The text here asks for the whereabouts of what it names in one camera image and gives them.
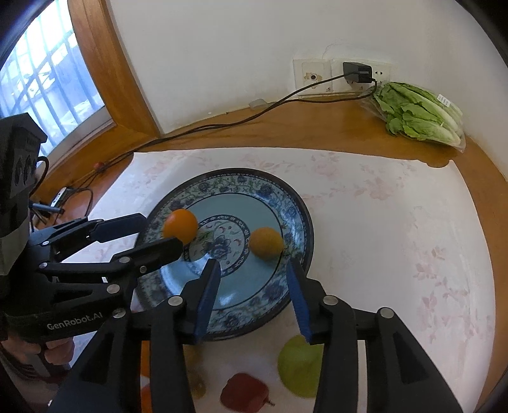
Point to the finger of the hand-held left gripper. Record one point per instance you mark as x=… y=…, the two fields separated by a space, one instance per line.
x=119 y=226
x=158 y=250

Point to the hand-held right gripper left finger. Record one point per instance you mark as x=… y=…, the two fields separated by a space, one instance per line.
x=206 y=301

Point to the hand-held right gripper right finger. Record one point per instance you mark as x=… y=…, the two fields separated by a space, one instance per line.
x=299 y=301

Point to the deep orange mandarin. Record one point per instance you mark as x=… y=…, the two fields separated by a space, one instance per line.
x=180 y=224

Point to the blue floral ceramic plate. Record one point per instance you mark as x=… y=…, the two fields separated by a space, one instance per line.
x=238 y=286

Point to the large yellow-green apple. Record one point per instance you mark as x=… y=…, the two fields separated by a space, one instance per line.
x=295 y=369

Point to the brown kiwi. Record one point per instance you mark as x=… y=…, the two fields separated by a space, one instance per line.
x=198 y=385

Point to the red pomegranate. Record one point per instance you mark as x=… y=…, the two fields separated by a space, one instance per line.
x=242 y=391

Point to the person's left hand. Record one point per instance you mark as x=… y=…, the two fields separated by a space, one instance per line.
x=59 y=351

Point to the white power strip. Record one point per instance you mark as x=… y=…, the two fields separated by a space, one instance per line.
x=59 y=196

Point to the yellowish orange mandarin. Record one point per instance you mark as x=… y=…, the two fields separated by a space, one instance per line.
x=266 y=243

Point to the white floral tablecloth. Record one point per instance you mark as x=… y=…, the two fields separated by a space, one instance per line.
x=377 y=238

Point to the barred window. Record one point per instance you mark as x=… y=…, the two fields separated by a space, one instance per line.
x=39 y=91

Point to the small white plastic piece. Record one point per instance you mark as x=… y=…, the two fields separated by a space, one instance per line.
x=256 y=103

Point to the romaine lettuce in plastic bag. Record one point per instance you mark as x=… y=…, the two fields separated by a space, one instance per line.
x=412 y=111

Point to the black plug-in charger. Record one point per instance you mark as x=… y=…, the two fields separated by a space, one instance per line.
x=357 y=72

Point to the wooden window frame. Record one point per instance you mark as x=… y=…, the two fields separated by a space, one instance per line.
x=115 y=79

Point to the white coax wall socket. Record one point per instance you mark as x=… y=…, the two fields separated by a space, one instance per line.
x=312 y=75

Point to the white power wall socket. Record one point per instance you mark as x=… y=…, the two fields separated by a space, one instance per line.
x=383 y=71

